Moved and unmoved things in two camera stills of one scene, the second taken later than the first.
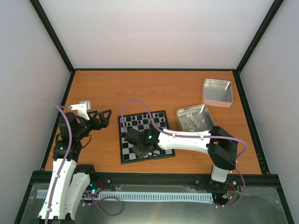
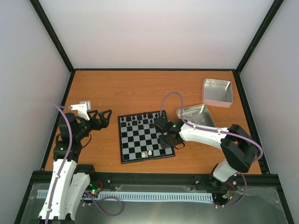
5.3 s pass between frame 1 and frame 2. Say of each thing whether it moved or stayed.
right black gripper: moved
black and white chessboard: stayed
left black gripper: stayed
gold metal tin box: stayed
